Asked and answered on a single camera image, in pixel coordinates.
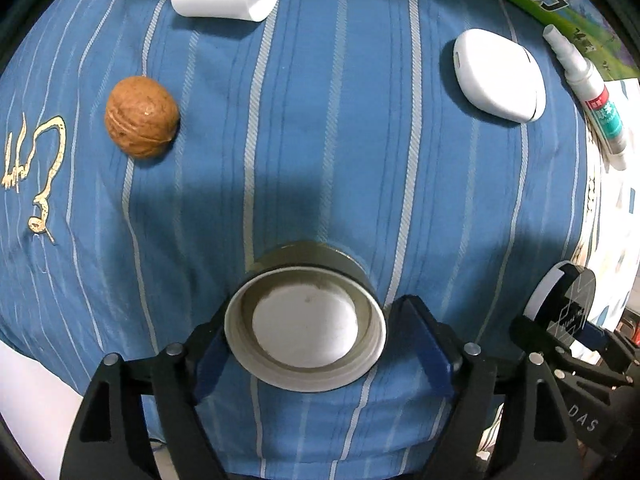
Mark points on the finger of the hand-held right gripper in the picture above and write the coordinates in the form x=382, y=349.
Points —
x=531, y=336
x=612, y=347

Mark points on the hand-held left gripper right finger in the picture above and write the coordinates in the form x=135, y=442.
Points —
x=431, y=356

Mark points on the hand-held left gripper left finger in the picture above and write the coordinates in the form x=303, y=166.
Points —
x=208, y=366

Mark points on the black round disc white rim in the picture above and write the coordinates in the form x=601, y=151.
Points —
x=567, y=305

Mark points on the olive jar lid white inside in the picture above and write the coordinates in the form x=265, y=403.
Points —
x=305, y=327

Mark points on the white printed paper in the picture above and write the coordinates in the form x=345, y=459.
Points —
x=617, y=210

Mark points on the blue striped cloth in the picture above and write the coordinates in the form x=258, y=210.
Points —
x=320, y=160

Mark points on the white spray bottle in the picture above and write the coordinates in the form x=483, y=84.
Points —
x=592, y=87

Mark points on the brown walnut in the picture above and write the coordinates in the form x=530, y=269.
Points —
x=142, y=117

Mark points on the white earbuds case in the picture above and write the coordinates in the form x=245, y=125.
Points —
x=497, y=76

